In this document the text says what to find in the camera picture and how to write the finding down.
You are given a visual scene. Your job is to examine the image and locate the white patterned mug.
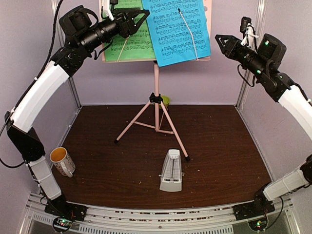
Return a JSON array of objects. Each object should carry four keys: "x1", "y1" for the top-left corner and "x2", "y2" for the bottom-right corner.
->
[{"x1": 50, "y1": 147, "x2": 76, "y2": 178}]

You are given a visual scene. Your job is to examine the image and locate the pink folding music stand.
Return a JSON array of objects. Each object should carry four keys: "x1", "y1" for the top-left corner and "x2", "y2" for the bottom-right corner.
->
[{"x1": 114, "y1": 0, "x2": 212, "y2": 161}]

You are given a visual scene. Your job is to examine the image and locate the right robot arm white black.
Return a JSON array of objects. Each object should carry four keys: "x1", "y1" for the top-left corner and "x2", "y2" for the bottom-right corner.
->
[{"x1": 215, "y1": 34, "x2": 312, "y2": 215}]

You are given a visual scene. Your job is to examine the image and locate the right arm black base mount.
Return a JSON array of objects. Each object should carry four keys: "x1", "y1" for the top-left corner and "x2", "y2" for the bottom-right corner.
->
[{"x1": 233, "y1": 191, "x2": 275, "y2": 220}]

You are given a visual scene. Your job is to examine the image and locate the aluminium corner post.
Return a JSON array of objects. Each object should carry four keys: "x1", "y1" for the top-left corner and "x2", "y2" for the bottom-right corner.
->
[
  {"x1": 236, "y1": 0, "x2": 268, "y2": 112},
  {"x1": 51, "y1": 0, "x2": 82, "y2": 109}
]

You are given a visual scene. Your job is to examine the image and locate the blue sheet music paper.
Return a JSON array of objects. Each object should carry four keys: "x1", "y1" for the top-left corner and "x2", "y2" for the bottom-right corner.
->
[{"x1": 142, "y1": 0, "x2": 211, "y2": 67}]

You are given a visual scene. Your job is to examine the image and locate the green sheet music paper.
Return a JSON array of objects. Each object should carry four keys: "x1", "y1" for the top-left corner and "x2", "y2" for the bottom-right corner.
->
[{"x1": 100, "y1": 0, "x2": 156, "y2": 61}]

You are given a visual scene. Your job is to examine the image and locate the right aluminium corner post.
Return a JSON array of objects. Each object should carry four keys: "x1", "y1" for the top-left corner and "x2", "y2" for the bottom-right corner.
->
[{"x1": 236, "y1": 0, "x2": 268, "y2": 112}]

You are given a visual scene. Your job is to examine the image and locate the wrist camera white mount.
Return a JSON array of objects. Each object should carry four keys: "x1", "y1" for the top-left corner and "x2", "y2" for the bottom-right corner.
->
[
  {"x1": 240, "y1": 17, "x2": 259, "y2": 49},
  {"x1": 99, "y1": 0, "x2": 119, "y2": 21}
]

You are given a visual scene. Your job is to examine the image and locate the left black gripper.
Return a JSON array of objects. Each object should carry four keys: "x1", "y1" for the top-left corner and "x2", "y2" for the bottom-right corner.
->
[{"x1": 78, "y1": 7, "x2": 151, "y2": 52}]

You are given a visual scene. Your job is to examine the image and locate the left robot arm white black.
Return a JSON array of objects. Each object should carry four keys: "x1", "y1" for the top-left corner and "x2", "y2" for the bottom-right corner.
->
[{"x1": 7, "y1": 5, "x2": 150, "y2": 216}]

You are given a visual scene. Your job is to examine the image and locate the front aluminium rail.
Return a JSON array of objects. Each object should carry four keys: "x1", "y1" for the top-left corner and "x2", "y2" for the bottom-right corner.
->
[{"x1": 24, "y1": 192, "x2": 300, "y2": 234}]

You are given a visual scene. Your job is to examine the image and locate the left aluminium corner post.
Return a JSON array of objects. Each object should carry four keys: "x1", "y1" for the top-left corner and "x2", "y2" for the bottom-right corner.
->
[{"x1": 51, "y1": 0, "x2": 82, "y2": 109}]

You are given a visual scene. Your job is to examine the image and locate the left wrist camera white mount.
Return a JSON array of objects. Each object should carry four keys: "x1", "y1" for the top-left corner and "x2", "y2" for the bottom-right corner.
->
[{"x1": 99, "y1": 0, "x2": 119, "y2": 21}]

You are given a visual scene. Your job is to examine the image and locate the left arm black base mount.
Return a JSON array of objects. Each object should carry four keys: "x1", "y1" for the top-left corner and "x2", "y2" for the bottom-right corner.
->
[{"x1": 44, "y1": 193, "x2": 87, "y2": 221}]

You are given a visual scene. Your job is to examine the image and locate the white metronome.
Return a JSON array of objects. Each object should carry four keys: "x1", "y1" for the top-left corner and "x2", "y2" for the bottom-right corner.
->
[{"x1": 159, "y1": 149, "x2": 182, "y2": 193}]

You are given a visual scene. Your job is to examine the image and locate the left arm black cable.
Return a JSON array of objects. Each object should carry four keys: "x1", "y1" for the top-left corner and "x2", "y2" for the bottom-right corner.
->
[{"x1": 0, "y1": 0, "x2": 65, "y2": 137}]

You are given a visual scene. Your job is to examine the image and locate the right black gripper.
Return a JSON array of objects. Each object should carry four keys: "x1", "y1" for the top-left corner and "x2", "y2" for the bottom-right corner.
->
[{"x1": 214, "y1": 34, "x2": 269, "y2": 78}]

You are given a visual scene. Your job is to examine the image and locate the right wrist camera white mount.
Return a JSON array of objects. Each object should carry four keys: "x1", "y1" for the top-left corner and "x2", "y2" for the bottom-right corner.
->
[{"x1": 240, "y1": 17, "x2": 259, "y2": 49}]

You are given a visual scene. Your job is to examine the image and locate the yellow-green plastic bowl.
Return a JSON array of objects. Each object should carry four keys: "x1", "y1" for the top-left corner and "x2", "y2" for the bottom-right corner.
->
[{"x1": 161, "y1": 96, "x2": 171, "y2": 107}]

